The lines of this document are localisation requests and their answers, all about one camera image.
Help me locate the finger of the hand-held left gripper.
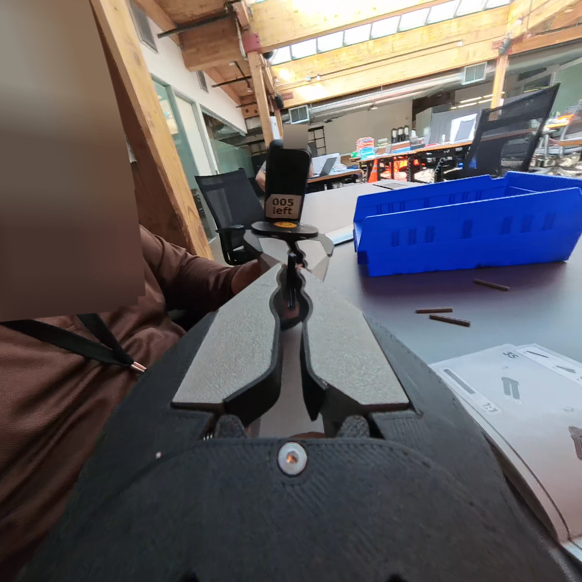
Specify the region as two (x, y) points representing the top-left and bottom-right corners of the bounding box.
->
(302, 233), (336, 281)
(243, 231), (283, 270)

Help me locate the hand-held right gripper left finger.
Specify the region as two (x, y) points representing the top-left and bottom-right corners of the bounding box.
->
(171, 264), (286, 428)

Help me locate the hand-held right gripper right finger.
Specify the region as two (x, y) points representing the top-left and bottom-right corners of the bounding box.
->
(296, 273), (411, 423)

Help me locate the black lego axle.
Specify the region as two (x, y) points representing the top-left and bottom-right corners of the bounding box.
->
(283, 268), (302, 319)

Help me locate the person's left forearm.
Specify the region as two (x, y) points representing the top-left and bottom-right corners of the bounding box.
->
(139, 225), (255, 321)

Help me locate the lego instruction booklet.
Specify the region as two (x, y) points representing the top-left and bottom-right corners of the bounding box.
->
(429, 343), (582, 561)

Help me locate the person's left hand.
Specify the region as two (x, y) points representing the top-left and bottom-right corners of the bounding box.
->
(231, 260), (274, 296)

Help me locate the long wooden workbench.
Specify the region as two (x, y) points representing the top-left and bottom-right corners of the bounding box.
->
(352, 140), (476, 183)

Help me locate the blue plastic storage bin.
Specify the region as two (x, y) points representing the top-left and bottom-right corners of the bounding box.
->
(354, 170), (582, 278)

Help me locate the black mesh office chair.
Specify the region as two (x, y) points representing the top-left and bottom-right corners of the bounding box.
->
(448, 83), (561, 182)

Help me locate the black lanyard strap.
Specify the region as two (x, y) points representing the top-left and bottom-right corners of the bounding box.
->
(0, 313), (147, 374)

